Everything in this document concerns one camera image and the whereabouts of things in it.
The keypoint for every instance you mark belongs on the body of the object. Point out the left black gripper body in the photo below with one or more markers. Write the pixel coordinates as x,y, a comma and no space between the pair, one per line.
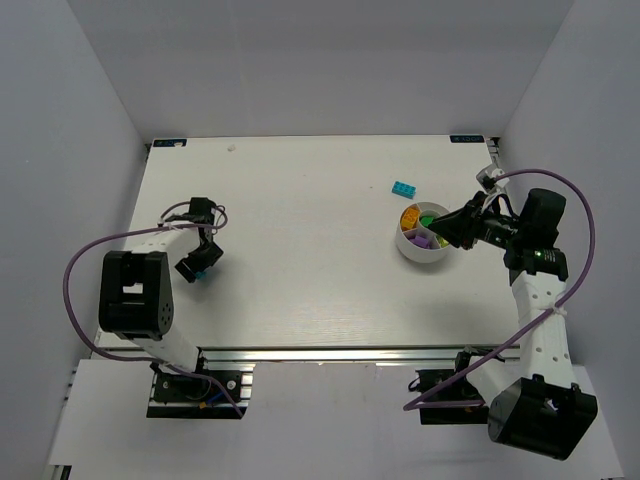
201,258

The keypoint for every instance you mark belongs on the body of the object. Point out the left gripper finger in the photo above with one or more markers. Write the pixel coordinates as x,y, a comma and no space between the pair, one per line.
212,254
186,272

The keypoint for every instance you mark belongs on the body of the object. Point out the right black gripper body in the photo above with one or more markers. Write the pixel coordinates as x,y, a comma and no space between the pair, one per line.
470,228

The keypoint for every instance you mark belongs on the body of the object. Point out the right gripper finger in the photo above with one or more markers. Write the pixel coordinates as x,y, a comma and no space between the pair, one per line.
455,232
459,216

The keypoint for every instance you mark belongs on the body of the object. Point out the green lego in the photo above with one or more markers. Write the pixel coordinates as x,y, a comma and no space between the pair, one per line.
425,221

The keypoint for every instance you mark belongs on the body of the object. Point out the purple lego brick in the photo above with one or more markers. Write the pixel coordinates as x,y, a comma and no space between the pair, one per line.
423,242

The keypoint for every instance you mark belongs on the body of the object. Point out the orange long lego brick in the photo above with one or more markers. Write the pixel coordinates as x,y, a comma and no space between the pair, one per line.
409,219

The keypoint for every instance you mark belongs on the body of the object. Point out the lime lego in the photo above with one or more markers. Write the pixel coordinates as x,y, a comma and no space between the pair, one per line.
442,242

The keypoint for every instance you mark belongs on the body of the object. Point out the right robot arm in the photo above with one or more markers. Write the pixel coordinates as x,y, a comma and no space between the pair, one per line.
537,405

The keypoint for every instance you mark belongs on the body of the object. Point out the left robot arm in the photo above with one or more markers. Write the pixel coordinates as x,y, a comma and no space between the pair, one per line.
136,297

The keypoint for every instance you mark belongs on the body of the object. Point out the white divided round container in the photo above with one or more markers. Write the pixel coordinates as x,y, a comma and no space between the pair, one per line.
410,251

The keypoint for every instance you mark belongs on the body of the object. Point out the cyan long lego brick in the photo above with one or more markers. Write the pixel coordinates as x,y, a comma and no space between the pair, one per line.
404,190

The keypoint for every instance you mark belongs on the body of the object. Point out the left corner blue label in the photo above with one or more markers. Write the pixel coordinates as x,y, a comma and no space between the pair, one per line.
169,143

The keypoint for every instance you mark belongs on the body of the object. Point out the corner blue label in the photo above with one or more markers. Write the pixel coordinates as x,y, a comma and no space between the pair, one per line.
169,143
464,139

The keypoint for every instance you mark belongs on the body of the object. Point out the right corner blue label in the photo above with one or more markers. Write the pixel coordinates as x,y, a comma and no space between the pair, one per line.
464,139

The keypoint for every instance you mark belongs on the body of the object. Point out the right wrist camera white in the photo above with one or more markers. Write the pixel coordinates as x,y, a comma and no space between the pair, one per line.
488,178

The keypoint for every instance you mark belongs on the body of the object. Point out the aluminium table rail front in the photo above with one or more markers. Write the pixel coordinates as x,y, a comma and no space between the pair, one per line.
399,355

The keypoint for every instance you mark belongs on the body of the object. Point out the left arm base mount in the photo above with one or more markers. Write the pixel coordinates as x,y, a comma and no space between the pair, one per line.
222,393

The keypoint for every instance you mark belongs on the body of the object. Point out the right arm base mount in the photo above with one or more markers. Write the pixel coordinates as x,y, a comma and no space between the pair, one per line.
466,394

